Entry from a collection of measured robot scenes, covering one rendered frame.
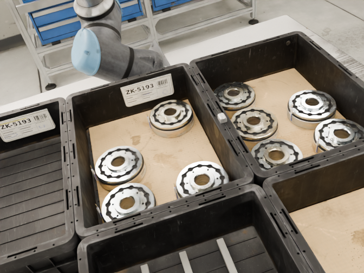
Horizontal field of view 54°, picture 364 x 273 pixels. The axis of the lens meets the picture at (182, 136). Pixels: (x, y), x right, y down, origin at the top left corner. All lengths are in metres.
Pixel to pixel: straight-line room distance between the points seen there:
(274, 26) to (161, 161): 0.87
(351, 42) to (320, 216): 2.22
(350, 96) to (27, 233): 0.71
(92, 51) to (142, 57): 0.15
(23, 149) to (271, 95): 0.62
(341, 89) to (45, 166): 0.68
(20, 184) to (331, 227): 0.64
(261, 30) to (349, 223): 0.95
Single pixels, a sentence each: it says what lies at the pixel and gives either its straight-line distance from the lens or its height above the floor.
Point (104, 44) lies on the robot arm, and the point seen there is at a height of 0.94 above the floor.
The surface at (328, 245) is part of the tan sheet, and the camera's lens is 0.66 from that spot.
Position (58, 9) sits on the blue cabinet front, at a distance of 2.54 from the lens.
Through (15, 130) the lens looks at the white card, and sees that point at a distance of 0.92.
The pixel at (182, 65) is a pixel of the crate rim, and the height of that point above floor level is 0.93.
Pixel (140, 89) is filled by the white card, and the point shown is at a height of 0.90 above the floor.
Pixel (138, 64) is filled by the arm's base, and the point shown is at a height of 0.86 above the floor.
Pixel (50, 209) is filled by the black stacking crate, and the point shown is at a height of 0.83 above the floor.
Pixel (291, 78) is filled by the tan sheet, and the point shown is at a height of 0.83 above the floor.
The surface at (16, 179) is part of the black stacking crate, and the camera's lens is 0.89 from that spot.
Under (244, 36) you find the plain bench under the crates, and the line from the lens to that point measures 1.43.
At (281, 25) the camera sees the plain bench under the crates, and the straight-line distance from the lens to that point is 1.50.
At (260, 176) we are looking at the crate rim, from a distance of 0.60.
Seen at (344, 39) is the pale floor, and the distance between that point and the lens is 2.85.
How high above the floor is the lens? 1.39
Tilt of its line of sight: 43 degrees down
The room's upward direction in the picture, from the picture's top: 11 degrees counter-clockwise
